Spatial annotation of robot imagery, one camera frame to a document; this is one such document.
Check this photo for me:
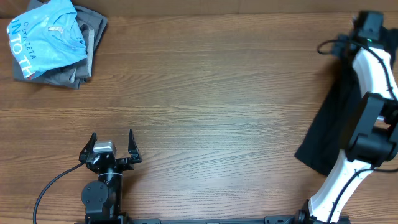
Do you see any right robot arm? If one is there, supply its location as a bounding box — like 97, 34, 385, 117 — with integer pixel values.
290, 11, 397, 223

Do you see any grey folded t-shirt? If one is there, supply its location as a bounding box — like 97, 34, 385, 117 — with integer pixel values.
12, 0, 108, 89

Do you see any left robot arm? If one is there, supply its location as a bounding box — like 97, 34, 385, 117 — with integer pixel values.
79, 130, 142, 223

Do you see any light blue folded t-shirt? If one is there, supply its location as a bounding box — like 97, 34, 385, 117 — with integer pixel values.
6, 0, 87, 80

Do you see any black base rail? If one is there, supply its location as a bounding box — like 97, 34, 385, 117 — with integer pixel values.
74, 215, 351, 224

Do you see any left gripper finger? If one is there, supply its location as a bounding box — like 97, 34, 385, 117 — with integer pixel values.
127, 129, 142, 163
78, 132, 97, 162

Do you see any black t-shirt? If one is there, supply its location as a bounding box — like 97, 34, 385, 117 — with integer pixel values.
295, 59, 361, 175

